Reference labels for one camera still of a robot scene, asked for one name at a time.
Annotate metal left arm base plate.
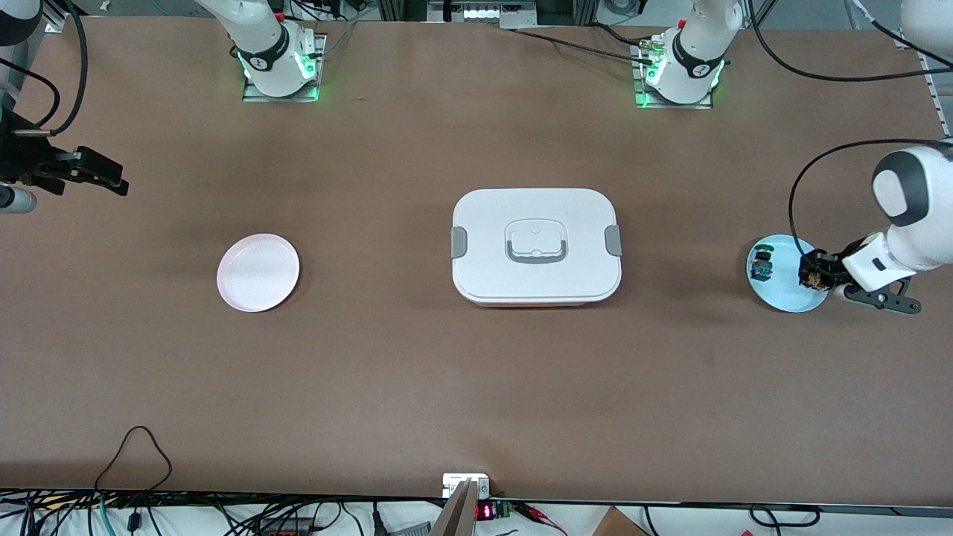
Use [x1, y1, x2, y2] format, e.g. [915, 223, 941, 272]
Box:
[631, 39, 715, 110]

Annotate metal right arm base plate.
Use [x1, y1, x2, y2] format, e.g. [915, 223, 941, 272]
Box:
[242, 33, 328, 103]

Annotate white lunch box grey clips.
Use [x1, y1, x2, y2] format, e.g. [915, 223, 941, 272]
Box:
[451, 188, 623, 308]

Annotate grey camera mount bar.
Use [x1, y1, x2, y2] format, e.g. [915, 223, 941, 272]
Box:
[430, 480, 479, 536]

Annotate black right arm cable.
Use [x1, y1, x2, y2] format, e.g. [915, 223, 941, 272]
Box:
[0, 0, 89, 139]

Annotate aluminium frame rail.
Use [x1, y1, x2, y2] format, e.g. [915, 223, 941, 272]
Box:
[849, 0, 953, 141]

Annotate pink round plate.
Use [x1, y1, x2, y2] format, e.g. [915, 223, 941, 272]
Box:
[217, 233, 301, 313]

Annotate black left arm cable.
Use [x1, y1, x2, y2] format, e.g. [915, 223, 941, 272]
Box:
[748, 0, 953, 258]

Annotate white box at table edge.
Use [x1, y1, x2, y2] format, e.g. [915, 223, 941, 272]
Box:
[442, 473, 491, 499]

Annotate green blue switch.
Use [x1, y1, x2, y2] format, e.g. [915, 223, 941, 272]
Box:
[749, 243, 777, 282]

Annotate thin black looped cable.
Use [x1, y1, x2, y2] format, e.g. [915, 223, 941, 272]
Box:
[95, 425, 174, 494]

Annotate red clip lead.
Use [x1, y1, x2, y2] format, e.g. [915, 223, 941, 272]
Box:
[517, 502, 568, 536]

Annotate black cable to arm base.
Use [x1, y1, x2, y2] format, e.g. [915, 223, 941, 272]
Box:
[510, 22, 657, 64]

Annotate light blue round plate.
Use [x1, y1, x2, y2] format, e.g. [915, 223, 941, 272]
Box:
[747, 234, 831, 313]

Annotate black device with white lights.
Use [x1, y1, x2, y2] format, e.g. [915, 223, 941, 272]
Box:
[427, 0, 538, 23]

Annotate brown cardboard box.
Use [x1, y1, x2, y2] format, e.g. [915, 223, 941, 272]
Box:
[592, 506, 650, 536]

